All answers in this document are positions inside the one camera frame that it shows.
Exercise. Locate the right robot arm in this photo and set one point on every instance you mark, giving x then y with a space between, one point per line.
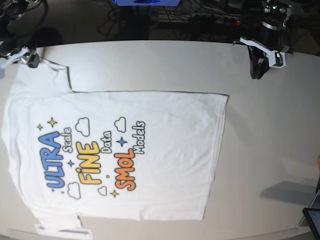
13 10

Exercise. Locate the black power strip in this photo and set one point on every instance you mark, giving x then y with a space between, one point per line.
216 19

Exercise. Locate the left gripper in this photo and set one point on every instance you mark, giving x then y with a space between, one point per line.
270 35

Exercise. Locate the white printed T-shirt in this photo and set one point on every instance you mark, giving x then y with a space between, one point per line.
133 155

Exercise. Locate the white paper label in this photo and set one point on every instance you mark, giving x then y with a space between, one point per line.
72 234

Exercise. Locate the black tablet device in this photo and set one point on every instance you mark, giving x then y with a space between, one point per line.
312 216

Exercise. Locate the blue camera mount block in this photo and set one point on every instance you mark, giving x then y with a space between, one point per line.
125 3

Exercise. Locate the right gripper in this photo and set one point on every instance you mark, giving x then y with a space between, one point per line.
32 58

